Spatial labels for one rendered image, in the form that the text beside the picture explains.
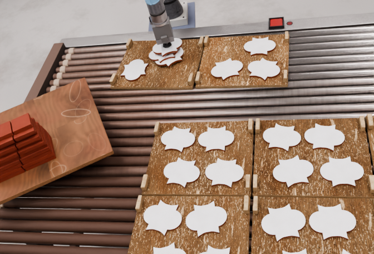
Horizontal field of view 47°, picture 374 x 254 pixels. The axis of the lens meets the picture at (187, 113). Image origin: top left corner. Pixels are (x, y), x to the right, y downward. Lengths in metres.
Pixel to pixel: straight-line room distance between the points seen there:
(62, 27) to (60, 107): 2.63
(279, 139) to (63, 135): 0.87
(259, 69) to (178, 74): 0.38
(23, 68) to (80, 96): 2.30
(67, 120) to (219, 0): 2.62
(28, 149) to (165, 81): 0.71
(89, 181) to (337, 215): 0.94
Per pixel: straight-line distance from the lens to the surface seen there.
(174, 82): 2.02
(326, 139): 1.71
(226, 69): 2.01
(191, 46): 2.20
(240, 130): 1.76
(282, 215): 1.52
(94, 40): 2.50
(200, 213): 1.56
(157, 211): 1.60
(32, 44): 4.50
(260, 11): 3.99
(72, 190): 1.81
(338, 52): 2.10
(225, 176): 1.62
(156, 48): 2.14
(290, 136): 1.71
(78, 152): 1.75
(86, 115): 1.88
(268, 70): 1.97
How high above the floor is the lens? 2.28
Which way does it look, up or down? 46 degrees down
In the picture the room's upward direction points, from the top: 16 degrees counter-clockwise
